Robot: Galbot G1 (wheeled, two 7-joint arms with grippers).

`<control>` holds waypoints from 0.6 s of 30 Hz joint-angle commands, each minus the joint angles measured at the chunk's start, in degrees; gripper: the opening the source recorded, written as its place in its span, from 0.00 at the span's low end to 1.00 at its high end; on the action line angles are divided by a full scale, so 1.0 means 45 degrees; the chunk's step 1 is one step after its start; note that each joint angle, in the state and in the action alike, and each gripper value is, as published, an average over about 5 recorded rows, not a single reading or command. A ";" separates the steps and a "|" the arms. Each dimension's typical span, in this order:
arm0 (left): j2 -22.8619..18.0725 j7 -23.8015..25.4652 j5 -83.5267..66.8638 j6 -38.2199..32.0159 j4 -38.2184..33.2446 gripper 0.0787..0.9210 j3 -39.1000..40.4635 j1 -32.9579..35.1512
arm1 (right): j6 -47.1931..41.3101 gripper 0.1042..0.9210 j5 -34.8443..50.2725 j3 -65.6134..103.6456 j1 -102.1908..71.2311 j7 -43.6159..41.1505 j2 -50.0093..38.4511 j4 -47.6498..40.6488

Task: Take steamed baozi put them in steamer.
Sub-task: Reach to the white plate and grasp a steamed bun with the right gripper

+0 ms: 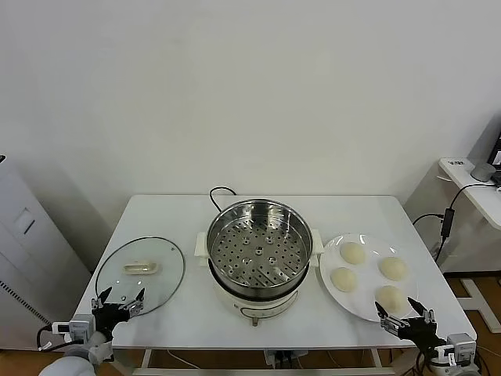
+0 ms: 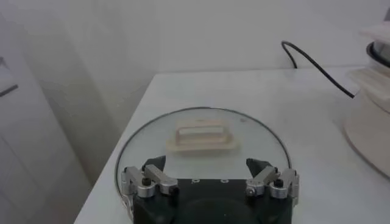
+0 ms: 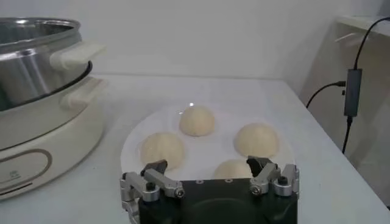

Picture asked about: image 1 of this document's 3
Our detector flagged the large white round plate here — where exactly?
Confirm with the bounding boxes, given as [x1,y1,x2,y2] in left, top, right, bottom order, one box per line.
[319,233,419,324]

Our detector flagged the cream electric cooker base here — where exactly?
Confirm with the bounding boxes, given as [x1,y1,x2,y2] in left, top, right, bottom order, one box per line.
[194,250,325,328]

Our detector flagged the stainless perforated steamer basket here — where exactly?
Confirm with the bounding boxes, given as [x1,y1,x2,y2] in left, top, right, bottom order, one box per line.
[194,199,325,299]

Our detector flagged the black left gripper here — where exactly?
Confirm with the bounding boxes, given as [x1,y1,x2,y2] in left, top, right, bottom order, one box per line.
[92,287,146,342]

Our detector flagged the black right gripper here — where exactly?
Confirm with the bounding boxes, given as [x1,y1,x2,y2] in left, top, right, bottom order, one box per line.
[374,296,442,349]

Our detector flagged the cream steamed baozi bun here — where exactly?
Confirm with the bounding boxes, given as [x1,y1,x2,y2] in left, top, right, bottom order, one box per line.
[330,267,358,293]
[339,241,366,266]
[374,285,409,313]
[378,256,408,282]

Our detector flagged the black power adapter cable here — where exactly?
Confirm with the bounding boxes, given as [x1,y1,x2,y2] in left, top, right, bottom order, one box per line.
[410,183,501,262]

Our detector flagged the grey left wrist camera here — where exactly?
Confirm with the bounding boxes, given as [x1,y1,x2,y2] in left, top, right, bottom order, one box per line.
[52,314,96,344]

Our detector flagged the black cooker power cord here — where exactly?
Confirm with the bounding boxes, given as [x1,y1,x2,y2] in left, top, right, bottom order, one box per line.
[208,186,238,215]

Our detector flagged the grey cylindrical speaker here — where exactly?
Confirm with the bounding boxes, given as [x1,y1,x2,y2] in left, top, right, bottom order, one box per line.
[470,161,496,182]

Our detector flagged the dark laptop computer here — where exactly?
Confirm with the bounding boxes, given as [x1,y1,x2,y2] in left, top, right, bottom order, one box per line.
[467,116,501,172]

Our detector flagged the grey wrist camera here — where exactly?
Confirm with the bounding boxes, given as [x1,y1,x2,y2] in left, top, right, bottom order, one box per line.
[52,314,96,344]
[438,332,478,366]

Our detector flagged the white tall cabinet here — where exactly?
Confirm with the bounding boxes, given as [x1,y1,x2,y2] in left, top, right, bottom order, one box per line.
[0,154,93,352]

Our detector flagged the round glass pot lid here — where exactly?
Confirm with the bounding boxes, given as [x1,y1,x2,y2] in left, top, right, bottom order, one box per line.
[95,236,186,316]

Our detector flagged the black left camera cable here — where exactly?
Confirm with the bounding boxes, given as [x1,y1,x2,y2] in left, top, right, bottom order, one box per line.
[36,327,79,352]

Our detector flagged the white power strip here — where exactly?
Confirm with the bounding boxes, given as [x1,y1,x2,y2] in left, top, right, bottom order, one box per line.
[264,347,310,367]

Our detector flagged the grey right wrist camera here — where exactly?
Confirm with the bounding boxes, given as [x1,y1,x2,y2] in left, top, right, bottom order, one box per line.
[438,332,478,366]

